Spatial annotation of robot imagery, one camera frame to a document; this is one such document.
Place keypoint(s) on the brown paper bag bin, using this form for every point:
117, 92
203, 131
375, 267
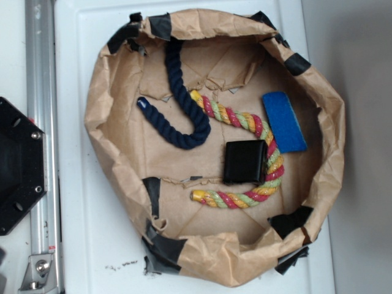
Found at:
167, 94

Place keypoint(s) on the black square box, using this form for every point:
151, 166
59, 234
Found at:
245, 162

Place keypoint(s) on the blue sponge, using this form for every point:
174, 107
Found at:
283, 121

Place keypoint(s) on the white tray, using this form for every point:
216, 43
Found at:
102, 252

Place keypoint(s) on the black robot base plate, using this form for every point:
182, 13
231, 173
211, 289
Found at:
22, 166

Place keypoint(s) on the aluminium frame rail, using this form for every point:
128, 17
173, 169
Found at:
44, 273

